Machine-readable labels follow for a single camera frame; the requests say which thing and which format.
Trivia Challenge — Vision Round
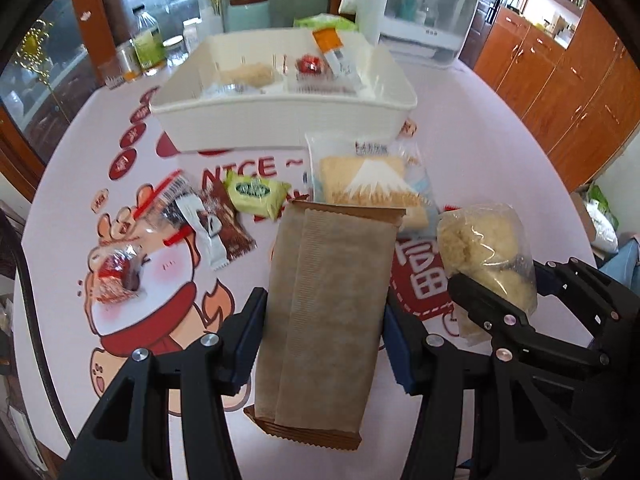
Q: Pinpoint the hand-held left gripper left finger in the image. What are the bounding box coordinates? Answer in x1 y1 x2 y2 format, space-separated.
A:
60 287 271 480

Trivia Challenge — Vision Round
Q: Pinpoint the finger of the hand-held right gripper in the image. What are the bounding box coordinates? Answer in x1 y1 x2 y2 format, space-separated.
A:
447 272 608 376
532 258 640 346

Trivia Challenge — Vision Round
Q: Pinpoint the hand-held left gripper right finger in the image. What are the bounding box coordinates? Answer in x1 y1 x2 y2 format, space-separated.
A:
382 297 576 480

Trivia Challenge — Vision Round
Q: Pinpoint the clear bun packet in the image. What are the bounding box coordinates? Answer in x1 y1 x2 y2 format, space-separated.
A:
436 203 539 313

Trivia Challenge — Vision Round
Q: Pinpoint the long brown wafer packet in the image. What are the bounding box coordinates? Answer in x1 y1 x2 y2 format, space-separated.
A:
243 199 407 451

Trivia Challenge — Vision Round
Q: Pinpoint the white plastic bin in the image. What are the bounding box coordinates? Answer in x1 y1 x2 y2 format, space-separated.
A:
150 27 418 153

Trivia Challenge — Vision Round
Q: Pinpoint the yellow puff snack bag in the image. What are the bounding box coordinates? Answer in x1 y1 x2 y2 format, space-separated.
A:
219 61 282 87

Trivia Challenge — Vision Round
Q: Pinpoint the small clear red-edged packet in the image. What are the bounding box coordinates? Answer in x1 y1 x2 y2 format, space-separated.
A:
294 54 327 77

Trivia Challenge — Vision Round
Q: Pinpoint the orange white stick packet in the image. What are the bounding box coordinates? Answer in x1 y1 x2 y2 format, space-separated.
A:
312 27 364 89

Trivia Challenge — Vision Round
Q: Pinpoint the translucent white packet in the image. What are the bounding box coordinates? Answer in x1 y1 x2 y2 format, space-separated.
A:
452 307 488 343

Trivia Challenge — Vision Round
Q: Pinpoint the light blue cloth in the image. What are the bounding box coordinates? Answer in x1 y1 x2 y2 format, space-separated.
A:
597 234 640 281

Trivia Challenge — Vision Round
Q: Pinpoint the cardboard box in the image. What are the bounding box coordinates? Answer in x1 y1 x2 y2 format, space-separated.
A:
570 180 623 256

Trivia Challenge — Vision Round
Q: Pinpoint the white strip snack packet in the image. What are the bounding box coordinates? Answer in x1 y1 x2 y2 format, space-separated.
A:
177 197 228 271

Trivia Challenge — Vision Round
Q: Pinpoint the brown chocolate packet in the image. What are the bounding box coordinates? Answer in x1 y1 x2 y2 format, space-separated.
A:
197 179 257 261

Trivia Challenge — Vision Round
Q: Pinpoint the green snack packet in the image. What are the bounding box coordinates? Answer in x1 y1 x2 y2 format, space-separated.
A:
223 170 292 221

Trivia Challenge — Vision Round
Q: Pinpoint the red candy packet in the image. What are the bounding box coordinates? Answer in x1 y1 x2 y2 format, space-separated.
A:
90 244 146 306

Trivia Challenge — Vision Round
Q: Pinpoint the mountain print bread packet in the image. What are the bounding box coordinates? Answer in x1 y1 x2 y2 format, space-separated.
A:
305 131 441 238

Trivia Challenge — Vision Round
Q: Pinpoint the wooden shelf cabinet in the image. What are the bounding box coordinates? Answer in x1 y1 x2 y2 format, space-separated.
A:
472 0 640 196

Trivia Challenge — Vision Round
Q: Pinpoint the white bottle sterilizer cabinet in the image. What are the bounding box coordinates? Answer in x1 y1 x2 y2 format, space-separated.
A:
357 0 483 68

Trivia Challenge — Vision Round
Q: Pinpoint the small white lid jar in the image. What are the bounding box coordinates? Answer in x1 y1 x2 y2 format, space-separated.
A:
162 36 186 63

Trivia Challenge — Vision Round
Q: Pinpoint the glass cup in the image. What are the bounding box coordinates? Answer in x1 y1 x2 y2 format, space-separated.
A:
97 57 126 90

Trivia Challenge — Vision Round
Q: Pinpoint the metal lid jar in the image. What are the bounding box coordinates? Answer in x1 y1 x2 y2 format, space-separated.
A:
116 41 141 82

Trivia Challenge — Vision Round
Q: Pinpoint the white pill bottle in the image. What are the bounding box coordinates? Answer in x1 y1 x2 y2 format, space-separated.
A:
182 19 201 53

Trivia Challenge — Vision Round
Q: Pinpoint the plastic bottle green label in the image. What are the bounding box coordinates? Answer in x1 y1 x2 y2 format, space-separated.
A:
131 5 167 72

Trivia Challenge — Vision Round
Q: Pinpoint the translucent plastic bottle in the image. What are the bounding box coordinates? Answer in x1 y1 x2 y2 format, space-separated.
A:
200 10 223 42

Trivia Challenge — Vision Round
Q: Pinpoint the mint canister brown lid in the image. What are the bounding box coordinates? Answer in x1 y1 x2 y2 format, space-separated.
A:
227 0 271 33

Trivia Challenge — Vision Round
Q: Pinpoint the green tissue pack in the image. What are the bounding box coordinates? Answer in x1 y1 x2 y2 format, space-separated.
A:
294 12 358 31

